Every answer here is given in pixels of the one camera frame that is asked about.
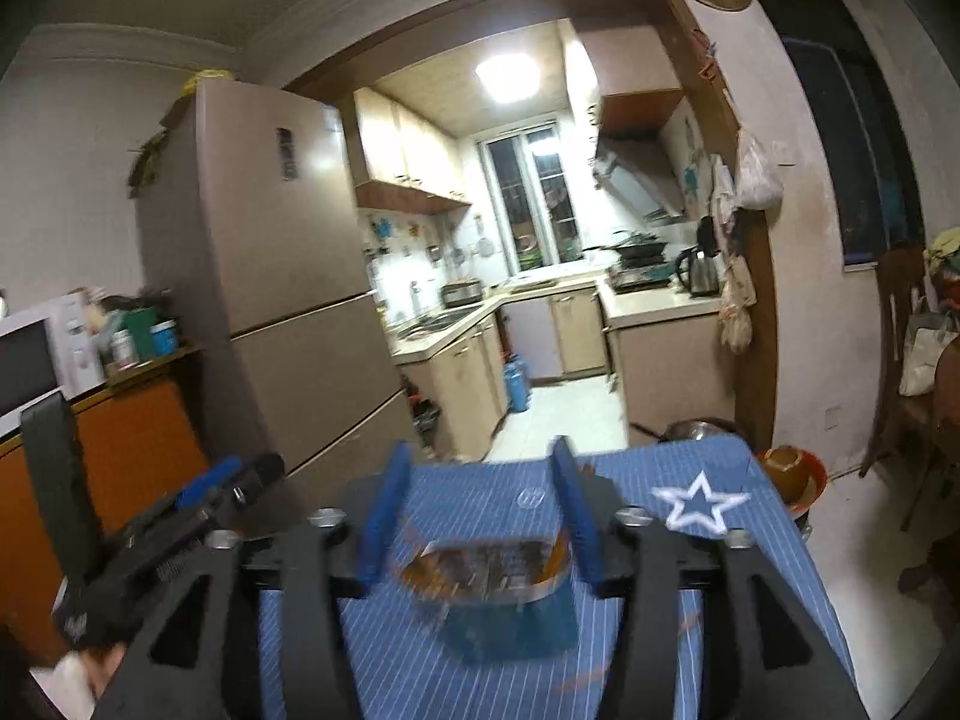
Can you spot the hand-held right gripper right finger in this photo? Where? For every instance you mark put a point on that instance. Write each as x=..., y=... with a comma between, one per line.
x=577, y=517

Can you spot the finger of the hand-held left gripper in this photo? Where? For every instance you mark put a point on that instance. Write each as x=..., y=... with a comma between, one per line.
x=210, y=481
x=259, y=476

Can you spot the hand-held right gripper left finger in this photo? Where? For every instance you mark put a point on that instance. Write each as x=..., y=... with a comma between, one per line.
x=382, y=525

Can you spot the teal perforated utensil holder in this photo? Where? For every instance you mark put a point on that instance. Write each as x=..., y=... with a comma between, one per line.
x=510, y=630

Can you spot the orange wooden cabinet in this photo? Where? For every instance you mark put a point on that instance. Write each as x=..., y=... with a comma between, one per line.
x=142, y=442

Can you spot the blue water bottle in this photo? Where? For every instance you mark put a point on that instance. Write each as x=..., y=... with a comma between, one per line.
x=517, y=388

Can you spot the metal pot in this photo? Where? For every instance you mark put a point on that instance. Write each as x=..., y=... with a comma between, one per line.
x=697, y=431

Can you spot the small white bottle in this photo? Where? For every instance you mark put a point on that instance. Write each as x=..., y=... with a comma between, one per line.
x=122, y=351

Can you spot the green container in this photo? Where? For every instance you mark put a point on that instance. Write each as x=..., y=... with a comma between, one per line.
x=141, y=334

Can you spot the beige kitchen base cabinets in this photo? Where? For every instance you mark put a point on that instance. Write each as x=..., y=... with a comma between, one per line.
x=660, y=367

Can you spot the blue checkered star tablecloth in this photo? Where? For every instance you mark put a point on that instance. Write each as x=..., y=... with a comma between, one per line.
x=465, y=690

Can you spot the white microwave oven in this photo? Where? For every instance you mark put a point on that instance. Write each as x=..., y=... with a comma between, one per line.
x=67, y=345

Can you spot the tall grey refrigerator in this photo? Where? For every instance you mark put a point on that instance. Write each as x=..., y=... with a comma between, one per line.
x=285, y=262

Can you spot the orange plastic basin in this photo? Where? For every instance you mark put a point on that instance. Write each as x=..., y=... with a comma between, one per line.
x=810, y=487

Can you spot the hanging beige cloth bags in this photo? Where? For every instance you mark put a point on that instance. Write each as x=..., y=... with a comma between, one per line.
x=736, y=307

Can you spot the steel electric kettle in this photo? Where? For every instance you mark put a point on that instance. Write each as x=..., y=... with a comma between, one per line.
x=701, y=274

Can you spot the black wok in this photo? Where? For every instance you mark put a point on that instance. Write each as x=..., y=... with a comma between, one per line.
x=637, y=246

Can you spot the kitchen window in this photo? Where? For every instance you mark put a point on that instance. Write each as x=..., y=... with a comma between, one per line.
x=532, y=199

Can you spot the hanging white cloth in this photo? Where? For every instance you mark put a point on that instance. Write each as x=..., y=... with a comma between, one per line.
x=721, y=199

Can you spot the white tote bag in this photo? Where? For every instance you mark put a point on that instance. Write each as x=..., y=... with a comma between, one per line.
x=926, y=356

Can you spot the hanging white plastic bag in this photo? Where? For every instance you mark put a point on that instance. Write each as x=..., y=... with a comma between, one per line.
x=759, y=176

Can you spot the dark wooden chair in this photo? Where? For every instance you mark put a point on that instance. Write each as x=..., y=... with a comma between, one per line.
x=896, y=292

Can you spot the kitchen ceiling light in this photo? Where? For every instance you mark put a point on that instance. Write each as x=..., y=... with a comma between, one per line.
x=508, y=77

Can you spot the yellow-green clothes pile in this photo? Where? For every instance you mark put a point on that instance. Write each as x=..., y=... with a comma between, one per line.
x=943, y=251

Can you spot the dark curtained window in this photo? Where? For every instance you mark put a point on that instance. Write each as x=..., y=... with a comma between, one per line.
x=855, y=157

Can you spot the long kitchen wall cabinet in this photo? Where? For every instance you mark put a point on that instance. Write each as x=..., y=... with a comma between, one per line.
x=405, y=150

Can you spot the wall cabinet above hood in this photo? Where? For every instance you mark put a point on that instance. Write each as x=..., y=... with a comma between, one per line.
x=630, y=67

